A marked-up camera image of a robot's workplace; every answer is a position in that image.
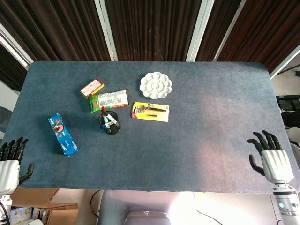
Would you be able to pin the brown cardboard box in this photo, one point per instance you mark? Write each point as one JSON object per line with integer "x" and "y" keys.
{"x": 47, "y": 206}

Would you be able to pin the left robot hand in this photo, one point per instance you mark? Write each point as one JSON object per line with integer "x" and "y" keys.
{"x": 8, "y": 167}

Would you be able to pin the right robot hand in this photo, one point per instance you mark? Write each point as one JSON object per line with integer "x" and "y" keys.
{"x": 275, "y": 161}

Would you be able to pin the yellow razor blister pack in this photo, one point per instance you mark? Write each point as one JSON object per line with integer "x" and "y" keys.
{"x": 150, "y": 112}

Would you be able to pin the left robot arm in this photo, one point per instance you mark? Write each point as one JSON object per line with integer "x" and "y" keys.
{"x": 4, "y": 205}

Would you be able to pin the blue table cloth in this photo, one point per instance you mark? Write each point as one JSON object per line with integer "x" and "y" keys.
{"x": 150, "y": 140}

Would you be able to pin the white flower paint palette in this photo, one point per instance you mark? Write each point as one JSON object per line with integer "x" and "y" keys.
{"x": 156, "y": 84}

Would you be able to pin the green white snack package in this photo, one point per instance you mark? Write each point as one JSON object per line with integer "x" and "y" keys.
{"x": 109, "y": 100}

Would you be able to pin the black mesh pen holder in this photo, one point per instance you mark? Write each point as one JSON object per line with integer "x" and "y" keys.
{"x": 110, "y": 124}

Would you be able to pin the red-capped whiteboard marker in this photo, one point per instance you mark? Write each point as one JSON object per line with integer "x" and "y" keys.
{"x": 106, "y": 113}

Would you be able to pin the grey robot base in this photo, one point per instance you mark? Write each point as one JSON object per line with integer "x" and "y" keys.
{"x": 136, "y": 208}

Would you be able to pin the brown pink snack box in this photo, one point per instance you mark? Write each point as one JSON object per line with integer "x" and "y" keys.
{"x": 92, "y": 87}

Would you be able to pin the blue-capped whiteboard marker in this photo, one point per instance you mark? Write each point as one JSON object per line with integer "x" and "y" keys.
{"x": 105, "y": 126}

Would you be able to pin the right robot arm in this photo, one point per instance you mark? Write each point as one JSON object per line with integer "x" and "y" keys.
{"x": 284, "y": 201}

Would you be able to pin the blue Oreo cookie box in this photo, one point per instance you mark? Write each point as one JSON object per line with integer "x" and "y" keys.
{"x": 62, "y": 134}

